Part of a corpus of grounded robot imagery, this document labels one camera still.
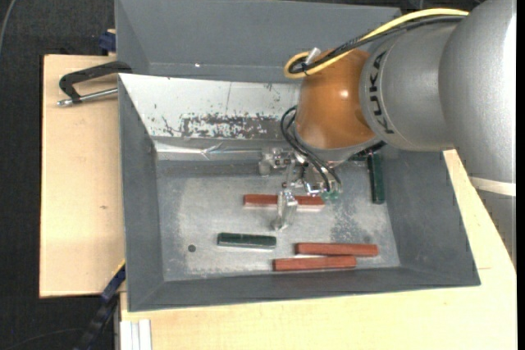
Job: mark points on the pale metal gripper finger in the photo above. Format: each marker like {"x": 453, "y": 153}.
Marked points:
{"x": 280, "y": 213}
{"x": 291, "y": 212}

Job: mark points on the red-brown flat block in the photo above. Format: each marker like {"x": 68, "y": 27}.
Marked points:
{"x": 260, "y": 199}
{"x": 336, "y": 249}
{"x": 313, "y": 263}

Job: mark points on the dark green flat block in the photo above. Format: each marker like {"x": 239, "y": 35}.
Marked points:
{"x": 246, "y": 239}
{"x": 377, "y": 182}

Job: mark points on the grey metal bin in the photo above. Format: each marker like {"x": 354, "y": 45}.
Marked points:
{"x": 229, "y": 33}

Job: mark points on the pale wood flat board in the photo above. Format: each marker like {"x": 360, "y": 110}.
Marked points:
{"x": 78, "y": 184}

